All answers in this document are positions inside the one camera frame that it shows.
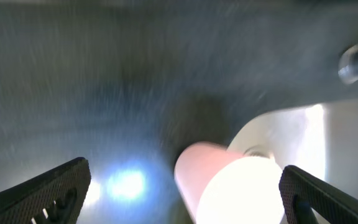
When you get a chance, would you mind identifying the steel sink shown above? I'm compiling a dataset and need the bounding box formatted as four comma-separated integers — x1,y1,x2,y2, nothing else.
227,95,358,224

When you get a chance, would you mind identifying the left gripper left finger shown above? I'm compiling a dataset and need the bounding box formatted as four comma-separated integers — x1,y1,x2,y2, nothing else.
0,157,92,224

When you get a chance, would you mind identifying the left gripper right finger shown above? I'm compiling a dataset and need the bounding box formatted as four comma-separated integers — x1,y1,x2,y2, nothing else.
278,164,358,224

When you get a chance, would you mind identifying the pink cup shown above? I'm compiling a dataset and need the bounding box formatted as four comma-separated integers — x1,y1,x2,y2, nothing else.
173,141,285,224

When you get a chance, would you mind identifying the steel tap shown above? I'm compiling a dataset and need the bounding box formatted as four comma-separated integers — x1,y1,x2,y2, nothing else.
337,42,358,85

